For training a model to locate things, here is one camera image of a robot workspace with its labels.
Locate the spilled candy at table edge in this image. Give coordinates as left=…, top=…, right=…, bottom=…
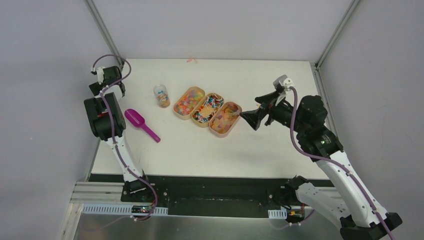
left=186, top=58, right=198, bottom=64

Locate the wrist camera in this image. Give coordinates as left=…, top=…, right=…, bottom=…
left=91, top=65, right=122, bottom=86
left=273, top=74, right=295, bottom=97

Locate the tray of popsicle candies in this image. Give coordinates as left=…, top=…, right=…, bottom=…
left=208, top=101, right=242, bottom=138

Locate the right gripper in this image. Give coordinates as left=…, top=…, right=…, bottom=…
left=239, top=89, right=309, bottom=135

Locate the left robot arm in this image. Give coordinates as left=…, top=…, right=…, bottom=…
left=83, top=66, right=153, bottom=203

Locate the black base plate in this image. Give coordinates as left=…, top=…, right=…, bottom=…
left=120, top=175, right=303, bottom=218

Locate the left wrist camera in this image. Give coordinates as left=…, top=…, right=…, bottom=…
left=91, top=65, right=122, bottom=86

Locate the magenta plastic scoop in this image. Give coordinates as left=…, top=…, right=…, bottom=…
left=124, top=108, right=161, bottom=143

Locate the red jar lid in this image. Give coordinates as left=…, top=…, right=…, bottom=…
left=97, top=112, right=109, bottom=118

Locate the tray of gummy candies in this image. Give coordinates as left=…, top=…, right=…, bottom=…
left=172, top=86, right=206, bottom=120

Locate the tray of lollipop candies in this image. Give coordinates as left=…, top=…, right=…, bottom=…
left=191, top=93, right=225, bottom=128

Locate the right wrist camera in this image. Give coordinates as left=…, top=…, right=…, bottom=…
left=273, top=74, right=295, bottom=97

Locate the clear plastic jar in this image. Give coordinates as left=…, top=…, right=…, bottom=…
left=153, top=84, right=171, bottom=108

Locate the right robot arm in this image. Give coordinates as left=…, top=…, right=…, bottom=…
left=240, top=91, right=403, bottom=240

